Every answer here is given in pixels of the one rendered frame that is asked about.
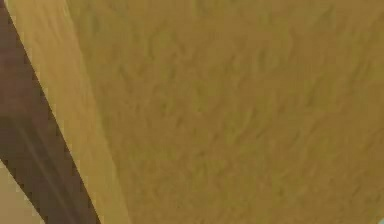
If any ochre yellow upholstered furniture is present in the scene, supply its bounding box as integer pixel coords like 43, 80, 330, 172
3, 0, 384, 224

